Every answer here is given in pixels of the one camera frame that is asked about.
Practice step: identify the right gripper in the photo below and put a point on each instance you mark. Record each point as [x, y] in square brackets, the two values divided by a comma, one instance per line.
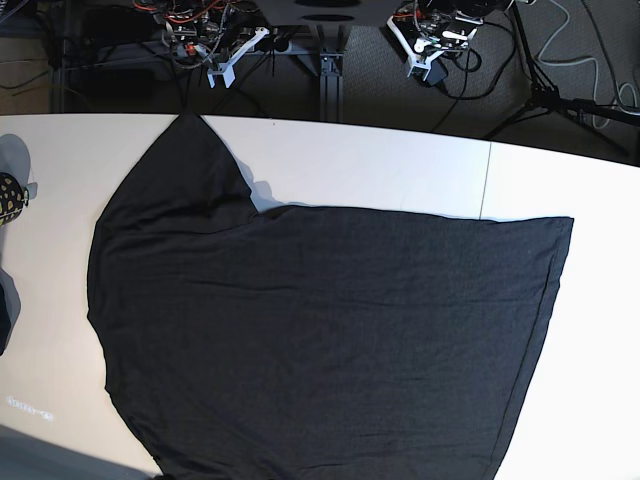
[218, 53]

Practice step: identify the aluminium table frame post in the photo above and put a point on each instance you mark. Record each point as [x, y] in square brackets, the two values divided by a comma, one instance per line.
[321, 53]

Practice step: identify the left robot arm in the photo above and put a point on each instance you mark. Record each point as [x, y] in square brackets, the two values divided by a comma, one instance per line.
[478, 10]

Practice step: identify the black T-shirt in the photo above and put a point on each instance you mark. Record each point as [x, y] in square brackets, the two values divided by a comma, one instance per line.
[312, 342]

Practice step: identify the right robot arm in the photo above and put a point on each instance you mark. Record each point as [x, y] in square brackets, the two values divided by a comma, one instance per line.
[208, 35]

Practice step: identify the dark object at left edge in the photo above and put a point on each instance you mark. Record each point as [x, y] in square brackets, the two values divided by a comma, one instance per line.
[10, 308]

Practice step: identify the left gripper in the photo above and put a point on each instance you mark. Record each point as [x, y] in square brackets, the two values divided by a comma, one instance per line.
[426, 38]

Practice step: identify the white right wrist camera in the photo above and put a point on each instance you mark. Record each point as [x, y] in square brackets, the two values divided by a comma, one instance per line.
[221, 77]

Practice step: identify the black yellow spotted object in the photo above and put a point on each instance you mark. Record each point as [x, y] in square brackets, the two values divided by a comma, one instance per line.
[15, 197]

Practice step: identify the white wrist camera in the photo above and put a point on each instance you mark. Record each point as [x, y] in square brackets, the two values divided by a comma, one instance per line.
[431, 77]
[221, 77]

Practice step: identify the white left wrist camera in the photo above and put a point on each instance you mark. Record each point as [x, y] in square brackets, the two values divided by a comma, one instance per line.
[431, 77]

